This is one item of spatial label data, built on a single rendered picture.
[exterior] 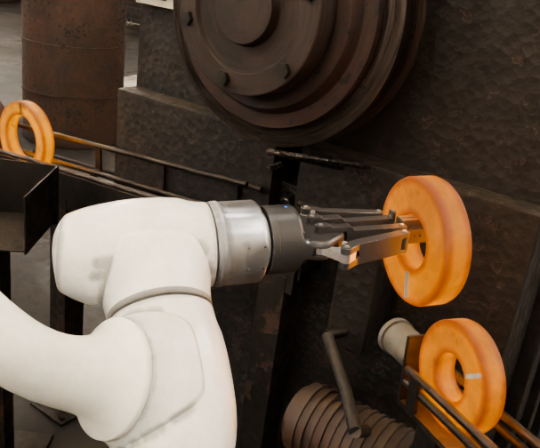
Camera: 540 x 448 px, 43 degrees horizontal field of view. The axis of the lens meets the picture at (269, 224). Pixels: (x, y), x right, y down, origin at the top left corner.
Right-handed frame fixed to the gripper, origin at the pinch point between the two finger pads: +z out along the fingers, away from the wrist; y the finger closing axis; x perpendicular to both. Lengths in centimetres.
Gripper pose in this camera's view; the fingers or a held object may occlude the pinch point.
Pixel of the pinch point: (423, 228)
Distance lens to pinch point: 82.0
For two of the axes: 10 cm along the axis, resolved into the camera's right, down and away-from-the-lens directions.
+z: 9.4, -0.6, 3.2
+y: 3.2, 3.8, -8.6
